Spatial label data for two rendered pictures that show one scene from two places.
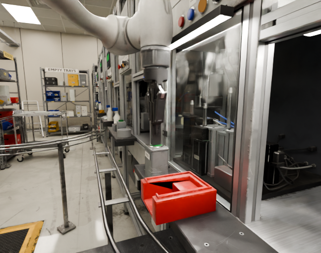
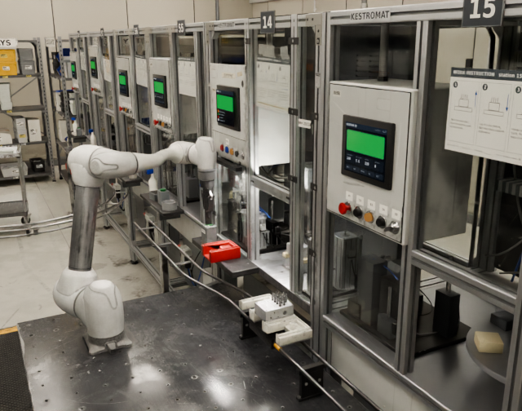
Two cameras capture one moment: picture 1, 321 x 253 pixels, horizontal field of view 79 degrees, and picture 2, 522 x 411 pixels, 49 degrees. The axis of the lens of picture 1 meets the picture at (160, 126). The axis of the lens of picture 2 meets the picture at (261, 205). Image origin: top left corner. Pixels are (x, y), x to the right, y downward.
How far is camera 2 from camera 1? 2.30 m
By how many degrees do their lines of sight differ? 9
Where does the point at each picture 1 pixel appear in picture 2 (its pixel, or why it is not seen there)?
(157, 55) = (208, 174)
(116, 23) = (181, 152)
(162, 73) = (211, 183)
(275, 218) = (267, 258)
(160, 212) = (213, 257)
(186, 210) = (225, 257)
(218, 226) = (239, 262)
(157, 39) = (208, 166)
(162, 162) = (213, 235)
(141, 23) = (198, 157)
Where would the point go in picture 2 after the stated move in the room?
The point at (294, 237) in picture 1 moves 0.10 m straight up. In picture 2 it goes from (268, 263) to (268, 244)
